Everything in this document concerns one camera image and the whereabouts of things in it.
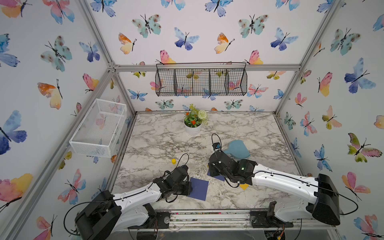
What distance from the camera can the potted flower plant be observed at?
98cm

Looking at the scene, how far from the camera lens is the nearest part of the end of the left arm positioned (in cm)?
61

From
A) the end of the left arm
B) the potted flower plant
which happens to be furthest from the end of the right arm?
the potted flower plant

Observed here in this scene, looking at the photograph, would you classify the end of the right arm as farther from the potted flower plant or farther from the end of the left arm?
the potted flower plant

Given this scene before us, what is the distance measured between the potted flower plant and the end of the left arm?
351 millimetres
